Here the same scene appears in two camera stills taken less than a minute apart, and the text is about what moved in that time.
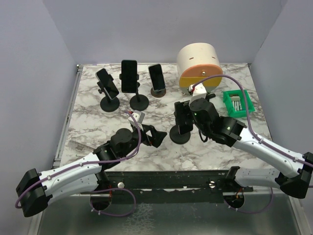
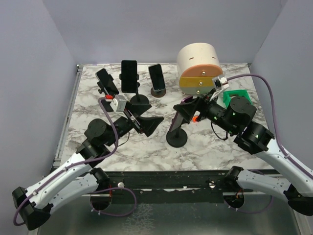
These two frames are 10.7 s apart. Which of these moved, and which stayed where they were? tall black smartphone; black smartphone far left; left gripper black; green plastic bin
Moved: left gripper black
Stayed: green plastic bin; black smartphone far left; tall black smartphone
